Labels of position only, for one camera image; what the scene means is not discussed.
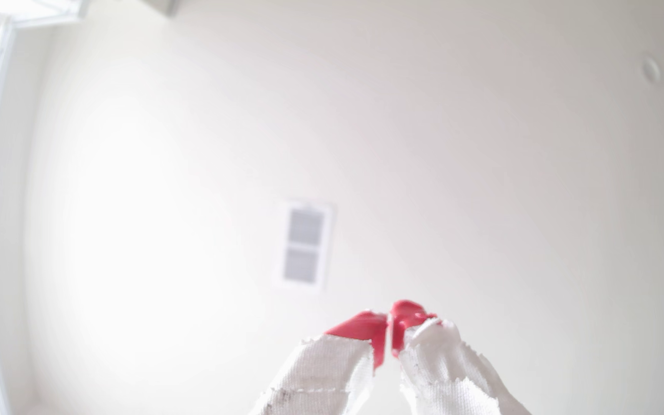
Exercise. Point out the white-taped red gripper finger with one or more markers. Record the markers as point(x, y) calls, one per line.
point(332, 374)
point(447, 374)

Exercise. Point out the white ceiling air vent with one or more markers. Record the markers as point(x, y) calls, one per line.
point(305, 245)

